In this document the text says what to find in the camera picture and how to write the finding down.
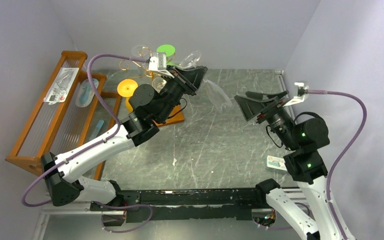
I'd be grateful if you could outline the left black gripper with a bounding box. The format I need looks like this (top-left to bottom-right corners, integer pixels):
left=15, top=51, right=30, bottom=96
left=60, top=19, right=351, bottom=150
left=158, top=67, right=210, bottom=125

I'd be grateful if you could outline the clear glass edge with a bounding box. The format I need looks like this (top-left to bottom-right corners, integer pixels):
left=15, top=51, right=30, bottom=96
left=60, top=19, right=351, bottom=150
left=179, top=50, right=233, bottom=112

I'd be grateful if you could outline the green plastic wine glass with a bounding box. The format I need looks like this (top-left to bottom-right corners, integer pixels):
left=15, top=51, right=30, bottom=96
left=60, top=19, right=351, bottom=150
left=156, top=44, right=178, bottom=66

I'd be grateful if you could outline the clear champagne flute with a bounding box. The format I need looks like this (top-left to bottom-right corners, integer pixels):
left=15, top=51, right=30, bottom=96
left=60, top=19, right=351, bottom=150
left=151, top=76, right=167, bottom=92

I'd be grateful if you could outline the clear glass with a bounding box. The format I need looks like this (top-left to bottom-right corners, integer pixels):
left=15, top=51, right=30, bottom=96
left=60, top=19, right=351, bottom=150
left=131, top=44, right=152, bottom=65

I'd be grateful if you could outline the orange plastic wine glass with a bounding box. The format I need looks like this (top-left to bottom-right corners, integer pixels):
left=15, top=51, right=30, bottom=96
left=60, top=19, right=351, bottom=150
left=117, top=78, right=139, bottom=113

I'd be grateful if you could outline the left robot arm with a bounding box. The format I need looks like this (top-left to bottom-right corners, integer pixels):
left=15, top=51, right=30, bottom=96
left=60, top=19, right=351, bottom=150
left=41, top=65, right=208, bottom=210

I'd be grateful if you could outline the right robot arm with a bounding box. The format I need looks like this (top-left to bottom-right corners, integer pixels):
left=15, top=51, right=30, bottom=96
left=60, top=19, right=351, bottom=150
left=234, top=91, right=355, bottom=240

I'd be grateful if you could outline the wooden dish drying rack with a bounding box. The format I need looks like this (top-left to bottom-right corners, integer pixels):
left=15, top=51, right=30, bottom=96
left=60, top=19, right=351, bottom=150
left=5, top=50, right=123, bottom=188

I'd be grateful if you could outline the small white card box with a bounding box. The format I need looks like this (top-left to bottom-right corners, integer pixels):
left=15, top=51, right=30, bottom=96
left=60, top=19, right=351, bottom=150
left=266, top=155, right=287, bottom=171

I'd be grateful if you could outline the blue pink toothbrush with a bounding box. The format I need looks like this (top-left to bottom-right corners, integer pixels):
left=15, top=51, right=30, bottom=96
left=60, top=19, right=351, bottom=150
left=88, top=119, right=105, bottom=141

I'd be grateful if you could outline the white packaged item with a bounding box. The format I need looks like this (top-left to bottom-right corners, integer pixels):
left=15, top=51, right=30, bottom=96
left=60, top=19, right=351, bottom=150
left=43, top=67, right=80, bottom=105

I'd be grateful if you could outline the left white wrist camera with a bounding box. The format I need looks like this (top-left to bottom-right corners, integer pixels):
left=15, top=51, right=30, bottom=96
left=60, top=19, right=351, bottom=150
left=147, top=52, right=174, bottom=78

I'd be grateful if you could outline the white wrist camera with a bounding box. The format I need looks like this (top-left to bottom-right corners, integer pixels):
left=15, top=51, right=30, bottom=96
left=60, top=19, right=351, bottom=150
left=147, top=52, right=174, bottom=78
left=283, top=82, right=309, bottom=107

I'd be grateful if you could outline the gold wire wine glass rack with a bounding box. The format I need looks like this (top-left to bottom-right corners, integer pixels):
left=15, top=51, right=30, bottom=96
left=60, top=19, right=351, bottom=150
left=125, top=44, right=166, bottom=92

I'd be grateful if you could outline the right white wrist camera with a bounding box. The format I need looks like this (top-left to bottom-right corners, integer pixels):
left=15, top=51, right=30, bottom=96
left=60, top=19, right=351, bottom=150
left=283, top=82, right=309, bottom=107

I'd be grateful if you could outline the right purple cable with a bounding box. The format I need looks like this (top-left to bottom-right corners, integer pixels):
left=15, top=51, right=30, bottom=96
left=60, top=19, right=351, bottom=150
left=307, top=88, right=368, bottom=240

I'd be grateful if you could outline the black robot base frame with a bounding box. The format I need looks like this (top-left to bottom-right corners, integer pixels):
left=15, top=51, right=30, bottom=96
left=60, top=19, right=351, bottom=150
left=90, top=187, right=276, bottom=228

